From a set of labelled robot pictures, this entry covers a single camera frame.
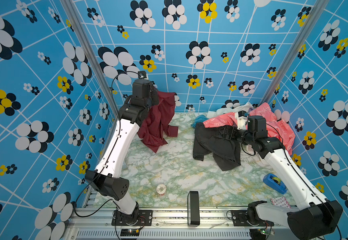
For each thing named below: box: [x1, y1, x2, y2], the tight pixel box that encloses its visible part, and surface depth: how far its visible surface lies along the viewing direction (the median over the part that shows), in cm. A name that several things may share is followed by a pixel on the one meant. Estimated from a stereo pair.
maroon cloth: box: [137, 91, 178, 154], surface depth 90 cm
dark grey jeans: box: [193, 122, 241, 172], surface depth 93 cm
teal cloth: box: [191, 114, 209, 128], surface depth 118 cm
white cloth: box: [206, 102, 253, 119], surface depth 118 cm
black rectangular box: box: [187, 191, 200, 226], surface depth 69 cm
